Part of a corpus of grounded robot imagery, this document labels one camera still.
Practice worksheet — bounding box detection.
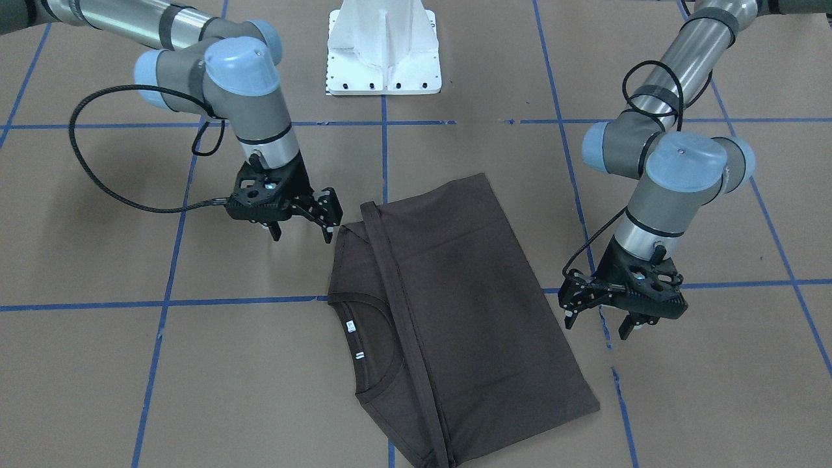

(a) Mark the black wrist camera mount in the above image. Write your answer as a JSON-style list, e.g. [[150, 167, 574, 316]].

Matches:
[[225, 162, 293, 224], [614, 242, 688, 321]]

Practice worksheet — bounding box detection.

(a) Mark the white pedestal column base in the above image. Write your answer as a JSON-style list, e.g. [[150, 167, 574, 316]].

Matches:
[[325, 1, 443, 96]]

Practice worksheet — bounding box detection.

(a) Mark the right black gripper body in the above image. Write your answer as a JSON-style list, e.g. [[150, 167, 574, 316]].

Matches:
[[273, 156, 320, 225]]

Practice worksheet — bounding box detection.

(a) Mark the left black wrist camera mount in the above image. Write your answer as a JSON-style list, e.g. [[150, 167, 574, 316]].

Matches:
[[614, 242, 688, 321]]

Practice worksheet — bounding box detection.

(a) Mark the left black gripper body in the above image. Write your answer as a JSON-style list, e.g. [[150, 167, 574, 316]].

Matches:
[[585, 237, 635, 312]]

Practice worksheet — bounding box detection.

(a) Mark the black braided cable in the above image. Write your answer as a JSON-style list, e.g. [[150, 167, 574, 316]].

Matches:
[[562, 60, 714, 280], [68, 84, 238, 214]]

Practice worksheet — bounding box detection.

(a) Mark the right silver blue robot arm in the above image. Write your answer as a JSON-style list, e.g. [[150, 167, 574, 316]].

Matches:
[[2, 1, 343, 242]]

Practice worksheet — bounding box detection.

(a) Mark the brown t-shirt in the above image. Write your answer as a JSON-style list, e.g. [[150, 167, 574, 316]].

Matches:
[[328, 173, 600, 467]]

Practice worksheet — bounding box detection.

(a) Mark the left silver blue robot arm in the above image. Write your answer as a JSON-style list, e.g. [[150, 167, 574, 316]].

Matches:
[[558, 1, 830, 340]]

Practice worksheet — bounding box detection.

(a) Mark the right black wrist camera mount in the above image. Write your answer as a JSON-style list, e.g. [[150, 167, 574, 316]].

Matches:
[[225, 162, 293, 224]]

